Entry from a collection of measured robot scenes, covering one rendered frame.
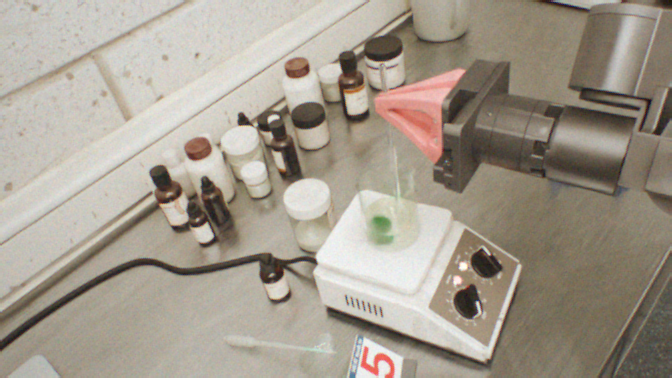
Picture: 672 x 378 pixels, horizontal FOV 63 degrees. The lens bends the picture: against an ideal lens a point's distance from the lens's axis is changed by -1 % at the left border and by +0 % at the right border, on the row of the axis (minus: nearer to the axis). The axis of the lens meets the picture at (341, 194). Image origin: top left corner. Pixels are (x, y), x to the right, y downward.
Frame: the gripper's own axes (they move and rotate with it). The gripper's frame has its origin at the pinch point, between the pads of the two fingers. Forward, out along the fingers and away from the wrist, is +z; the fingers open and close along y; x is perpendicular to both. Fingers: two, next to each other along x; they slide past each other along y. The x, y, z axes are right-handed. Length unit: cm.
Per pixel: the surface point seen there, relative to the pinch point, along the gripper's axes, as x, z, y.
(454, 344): 23.5, -8.9, 6.1
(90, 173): 16.0, 43.6, 8.4
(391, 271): 17.3, -1.4, 4.7
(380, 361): 24.0, -2.9, 11.1
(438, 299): 19.8, -6.3, 4.1
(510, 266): 22.7, -10.6, -5.2
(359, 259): 17.3, 2.5, 4.7
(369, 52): 18.8, 25.2, -36.2
